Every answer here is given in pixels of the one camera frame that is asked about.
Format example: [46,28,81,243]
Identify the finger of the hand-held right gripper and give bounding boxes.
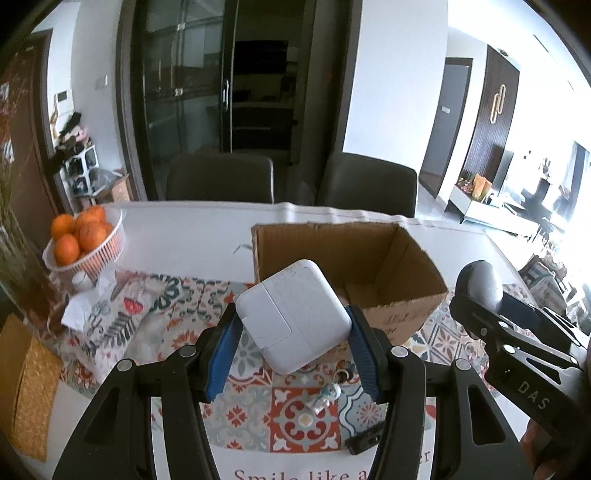
[449,295,585,370]
[501,291,591,350]

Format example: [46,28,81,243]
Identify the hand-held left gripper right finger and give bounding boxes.
[344,304,532,480]

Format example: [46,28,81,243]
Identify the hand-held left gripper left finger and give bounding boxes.
[60,302,244,480]

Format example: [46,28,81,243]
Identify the black round case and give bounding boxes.
[456,261,505,320]

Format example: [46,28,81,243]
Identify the white power adapter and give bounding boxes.
[235,259,354,374]

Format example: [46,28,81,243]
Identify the brown cardboard box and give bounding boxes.
[250,222,450,347]

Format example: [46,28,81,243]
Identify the wooden chair with cushion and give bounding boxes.
[519,254,574,315]

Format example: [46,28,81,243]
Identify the patterned tile-print table runner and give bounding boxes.
[60,272,546,452]

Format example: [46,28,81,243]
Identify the black rectangular charger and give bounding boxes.
[345,421,384,456]

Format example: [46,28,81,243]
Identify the floral fabric tissue cover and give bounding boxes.
[60,272,197,384]

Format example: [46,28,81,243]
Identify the white television stand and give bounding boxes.
[445,189,532,232]

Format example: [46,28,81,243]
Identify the white tissue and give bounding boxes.
[61,274,117,329]

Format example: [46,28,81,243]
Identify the orange gift boxes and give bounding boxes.
[470,174,493,200]

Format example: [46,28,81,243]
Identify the white plastic fruit basket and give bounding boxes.
[42,205,127,282]

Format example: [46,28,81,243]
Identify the television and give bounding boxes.
[496,150,516,195]

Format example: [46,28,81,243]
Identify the dark dining chair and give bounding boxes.
[165,153,274,204]
[316,153,419,217]

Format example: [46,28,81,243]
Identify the yellow woven mat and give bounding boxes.
[0,314,64,462]

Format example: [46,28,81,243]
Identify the small brown carton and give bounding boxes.
[90,168,133,204]

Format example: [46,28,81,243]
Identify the clear glass vase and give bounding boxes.
[0,212,52,326]

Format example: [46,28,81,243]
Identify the dark interior door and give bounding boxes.
[420,58,474,182]

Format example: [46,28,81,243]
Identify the white cube shoe rack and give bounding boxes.
[65,145,98,195]

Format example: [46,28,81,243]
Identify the dark glass sliding door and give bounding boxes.
[134,0,237,200]

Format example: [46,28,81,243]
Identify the dark shelf unit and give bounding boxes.
[231,39,297,154]

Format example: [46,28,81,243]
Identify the brown wooden entrance door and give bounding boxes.
[0,32,66,232]

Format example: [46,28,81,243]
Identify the small astronaut figure keychain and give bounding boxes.
[307,369,352,417]

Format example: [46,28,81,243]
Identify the gold wall ornament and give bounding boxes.
[489,85,507,125]

